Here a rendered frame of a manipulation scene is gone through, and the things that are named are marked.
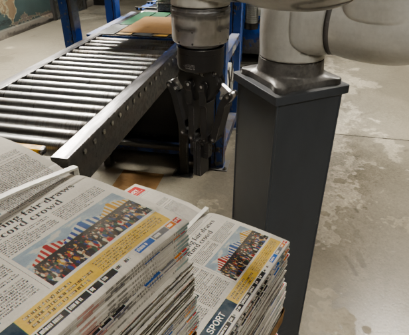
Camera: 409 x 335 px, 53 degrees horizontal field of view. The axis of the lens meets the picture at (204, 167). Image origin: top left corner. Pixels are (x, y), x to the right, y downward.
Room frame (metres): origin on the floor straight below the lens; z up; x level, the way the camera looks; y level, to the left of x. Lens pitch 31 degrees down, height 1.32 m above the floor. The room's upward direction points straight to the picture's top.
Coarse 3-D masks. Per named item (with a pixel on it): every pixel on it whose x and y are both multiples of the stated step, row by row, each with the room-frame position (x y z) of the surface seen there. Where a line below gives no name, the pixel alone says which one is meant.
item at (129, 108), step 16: (176, 48) 2.03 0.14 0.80; (160, 64) 1.75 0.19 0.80; (176, 64) 1.96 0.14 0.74; (144, 80) 1.54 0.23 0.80; (160, 80) 1.71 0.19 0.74; (128, 96) 1.37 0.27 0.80; (144, 96) 1.51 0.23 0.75; (112, 112) 1.22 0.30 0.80; (128, 112) 1.34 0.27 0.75; (144, 112) 1.49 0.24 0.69; (96, 128) 1.10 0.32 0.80; (112, 128) 1.20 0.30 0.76; (128, 128) 1.32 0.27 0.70; (64, 144) 1.00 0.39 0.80; (80, 144) 1.00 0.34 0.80; (96, 144) 1.08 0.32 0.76; (112, 144) 1.18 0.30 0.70; (64, 160) 0.92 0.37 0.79; (80, 160) 0.98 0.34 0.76; (96, 160) 1.07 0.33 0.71
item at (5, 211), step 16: (32, 176) 0.42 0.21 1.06; (64, 176) 0.43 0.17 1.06; (80, 176) 0.42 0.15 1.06; (0, 192) 0.39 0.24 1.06; (32, 192) 0.39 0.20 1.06; (48, 192) 0.39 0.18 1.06; (0, 208) 0.36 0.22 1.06; (16, 208) 0.36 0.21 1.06; (32, 208) 0.36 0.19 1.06; (0, 224) 0.33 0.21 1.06
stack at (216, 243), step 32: (128, 192) 0.73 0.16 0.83; (160, 192) 0.73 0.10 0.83; (192, 224) 0.62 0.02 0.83; (224, 224) 0.62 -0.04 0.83; (192, 256) 0.53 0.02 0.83; (224, 256) 0.53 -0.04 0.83; (256, 256) 0.53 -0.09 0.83; (288, 256) 0.56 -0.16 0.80; (224, 288) 0.45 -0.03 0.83; (256, 288) 0.45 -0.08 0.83; (224, 320) 0.39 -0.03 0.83; (256, 320) 0.46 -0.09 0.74
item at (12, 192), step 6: (66, 168) 0.44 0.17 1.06; (72, 168) 0.44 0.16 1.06; (48, 174) 0.42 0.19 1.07; (54, 174) 0.42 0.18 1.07; (60, 174) 0.42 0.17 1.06; (36, 180) 0.40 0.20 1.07; (42, 180) 0.40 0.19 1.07; (48, 180) 0.41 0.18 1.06; (18, 186) 0.38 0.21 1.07; (24, 186) 0.38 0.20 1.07; (30, 186) 0.39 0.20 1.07; (6, 192) 0.37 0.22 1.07; (12, 192) 0.37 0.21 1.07; (18, 192) 0.37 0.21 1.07; (0, 198) 0.36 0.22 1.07; (6, 198) 0.36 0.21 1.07
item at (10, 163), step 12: (0, 144) 0.50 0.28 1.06; (12, 144) 0.50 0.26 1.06; (0, 156) 0.46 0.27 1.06; (12, 156) 0.47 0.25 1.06; (24, 156) 0.47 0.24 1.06; (36, 156) 0.47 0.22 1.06; (0, 168) 0.44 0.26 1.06; (12, 168) 0.44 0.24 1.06; (24, 168) 0.44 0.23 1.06; (36, 168) 0.44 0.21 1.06; (0, 180) 0.41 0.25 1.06; (12, 180) 0.41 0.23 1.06
